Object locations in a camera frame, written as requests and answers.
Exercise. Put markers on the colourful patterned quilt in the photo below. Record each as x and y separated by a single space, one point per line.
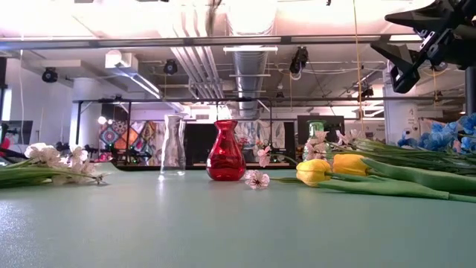
126 137

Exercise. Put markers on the loose pink blossom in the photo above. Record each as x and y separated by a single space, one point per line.
257 179

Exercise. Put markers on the clear glass vase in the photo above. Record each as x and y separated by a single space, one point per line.
173 149

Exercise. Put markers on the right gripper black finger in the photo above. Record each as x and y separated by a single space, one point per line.
407 63
424 16

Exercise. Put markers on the white square pillar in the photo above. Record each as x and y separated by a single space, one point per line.
401 115

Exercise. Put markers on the red glass vase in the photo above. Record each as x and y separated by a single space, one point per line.
225 156

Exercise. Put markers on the silver ventilation duct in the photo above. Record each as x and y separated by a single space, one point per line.
250 74

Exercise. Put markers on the pink blossom bunch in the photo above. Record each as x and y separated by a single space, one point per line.
390 150
80 156

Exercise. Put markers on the dark hanging strand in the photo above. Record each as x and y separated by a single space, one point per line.
212 15

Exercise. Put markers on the black background bench frame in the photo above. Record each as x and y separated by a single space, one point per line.
186 100

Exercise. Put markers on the dark wall monitor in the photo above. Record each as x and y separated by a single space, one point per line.
16 132

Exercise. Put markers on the black background monitor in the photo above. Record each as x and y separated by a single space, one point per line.
334 126

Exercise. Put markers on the green glass vase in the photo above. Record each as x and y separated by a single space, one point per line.
316 127

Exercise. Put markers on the black monitor pole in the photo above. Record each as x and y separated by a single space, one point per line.
470 89

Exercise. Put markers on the green table mat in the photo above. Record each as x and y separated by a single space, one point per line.
186 223

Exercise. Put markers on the black ceiling spotlight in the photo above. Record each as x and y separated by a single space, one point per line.
366 94
299 59
49 75
170 67

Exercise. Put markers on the blue flower bunch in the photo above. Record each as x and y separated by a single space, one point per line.
407 142
442 136

